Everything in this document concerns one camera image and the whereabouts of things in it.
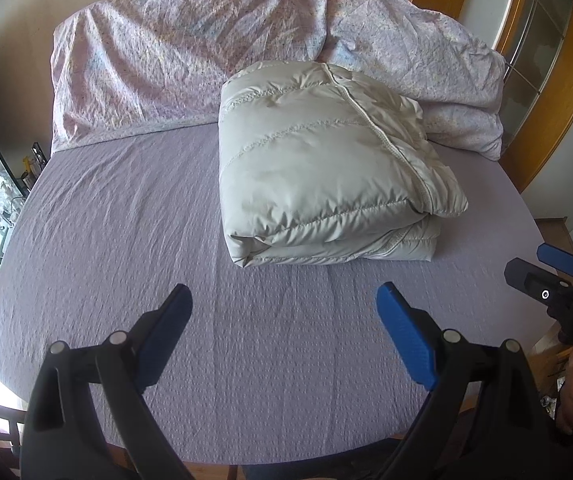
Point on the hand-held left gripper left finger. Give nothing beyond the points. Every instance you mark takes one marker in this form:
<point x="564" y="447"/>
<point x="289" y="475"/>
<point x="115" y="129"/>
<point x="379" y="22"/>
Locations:
<point x="166" y="332"/>

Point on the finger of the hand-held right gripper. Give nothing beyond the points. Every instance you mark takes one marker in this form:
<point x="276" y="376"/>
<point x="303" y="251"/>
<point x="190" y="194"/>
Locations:
<point x="559" y="257"/>

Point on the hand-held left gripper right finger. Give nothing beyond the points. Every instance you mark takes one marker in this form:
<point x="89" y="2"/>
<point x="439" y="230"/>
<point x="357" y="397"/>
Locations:
<point x="406" y="340"/>

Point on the beige puffer jacket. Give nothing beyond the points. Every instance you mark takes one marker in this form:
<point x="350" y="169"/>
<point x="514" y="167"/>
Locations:
<point x="316" y="160"/>

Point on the person's right hand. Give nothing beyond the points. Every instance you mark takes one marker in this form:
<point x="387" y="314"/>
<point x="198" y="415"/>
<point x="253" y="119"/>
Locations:
<point x="571" y="400"/>

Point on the bed with purple sheet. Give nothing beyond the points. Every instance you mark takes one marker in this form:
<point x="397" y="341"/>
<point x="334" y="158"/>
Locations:
<point x="116" y="240"/>

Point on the wooden wardrobe with glass doors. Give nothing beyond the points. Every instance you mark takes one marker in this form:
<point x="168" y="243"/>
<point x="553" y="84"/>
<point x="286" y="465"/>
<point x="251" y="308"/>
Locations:
<point x="541" y="60"/>

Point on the small items on windowsill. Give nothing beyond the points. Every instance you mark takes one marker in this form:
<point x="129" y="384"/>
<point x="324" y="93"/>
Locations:
<point x="34" y="167"/>

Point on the pink patterned duvet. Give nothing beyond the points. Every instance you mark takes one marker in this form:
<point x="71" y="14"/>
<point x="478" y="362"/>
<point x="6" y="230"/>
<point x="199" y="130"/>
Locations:
<point x="156" y="55"/>

